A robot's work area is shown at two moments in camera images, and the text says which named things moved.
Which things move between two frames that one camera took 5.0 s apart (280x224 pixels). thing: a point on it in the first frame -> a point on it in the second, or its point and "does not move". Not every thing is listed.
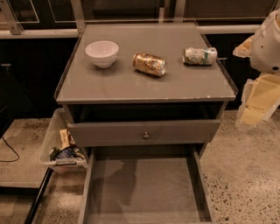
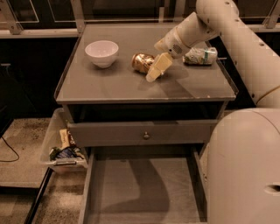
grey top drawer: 143,133 does not move
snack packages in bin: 68,148 does not move
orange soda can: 149,65 does not move
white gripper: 267,48 -> 171,44
